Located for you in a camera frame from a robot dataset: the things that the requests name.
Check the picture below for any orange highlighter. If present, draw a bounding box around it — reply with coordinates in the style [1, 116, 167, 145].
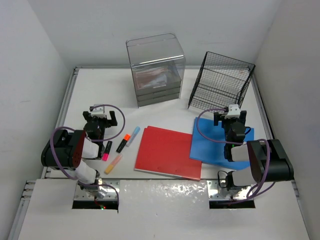
[116, 134, 131, 153]

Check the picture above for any blue highlighter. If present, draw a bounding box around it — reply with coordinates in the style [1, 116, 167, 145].
[126, 126, 141, 147]

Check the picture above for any pink highlighter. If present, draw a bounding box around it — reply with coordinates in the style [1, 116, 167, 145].
[101, 140, 113, 162]

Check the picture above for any yellow highlighter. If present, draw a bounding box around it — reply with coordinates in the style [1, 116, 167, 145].
[104, 153, 123, 175]

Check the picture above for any clear plastic drawer unit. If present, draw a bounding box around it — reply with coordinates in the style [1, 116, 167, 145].
[126, 32, 186, 107]

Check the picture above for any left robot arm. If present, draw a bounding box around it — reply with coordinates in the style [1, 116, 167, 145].
[41, 109, 118, 199]

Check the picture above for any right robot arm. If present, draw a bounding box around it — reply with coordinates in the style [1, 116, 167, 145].
[213, 110, 294, 191]

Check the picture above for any blue folder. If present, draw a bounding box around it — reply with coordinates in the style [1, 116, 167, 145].
[189, 118, 250, 170]

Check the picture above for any red folder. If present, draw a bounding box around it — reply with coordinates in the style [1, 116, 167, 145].
[134, 126, 202, 181]

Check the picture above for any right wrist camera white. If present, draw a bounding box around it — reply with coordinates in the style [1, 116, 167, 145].
[224, 104, 241, 119]

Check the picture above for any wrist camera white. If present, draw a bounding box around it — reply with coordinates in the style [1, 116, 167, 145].
[224, 104, 241, 119]
[89, 104, 107, 119]

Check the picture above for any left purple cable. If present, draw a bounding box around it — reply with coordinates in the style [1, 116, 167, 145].
[49, 104, 126, 181]

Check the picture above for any purple cable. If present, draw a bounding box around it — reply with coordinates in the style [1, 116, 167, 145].
[49, 104, 126, 181]
[195, 108, 278, 205]

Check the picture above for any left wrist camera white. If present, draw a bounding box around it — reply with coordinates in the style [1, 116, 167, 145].
[89, 104, 107, 119]

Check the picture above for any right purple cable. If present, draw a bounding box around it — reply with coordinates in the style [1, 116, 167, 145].
[195, 108, 278, 205]

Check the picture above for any black wire mesh rack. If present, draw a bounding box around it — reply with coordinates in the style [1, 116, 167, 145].
[188, 51, 256, 110]

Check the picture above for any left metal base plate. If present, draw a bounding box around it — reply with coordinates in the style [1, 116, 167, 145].
[73, 179, 120, 201]

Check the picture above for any metal base plate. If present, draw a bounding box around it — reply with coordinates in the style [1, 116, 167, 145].
[206, 179, 252, 201]
[73, 179, 120, 201]

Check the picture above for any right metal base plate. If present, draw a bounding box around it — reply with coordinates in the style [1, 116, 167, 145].
[206, 179, 252, 201]

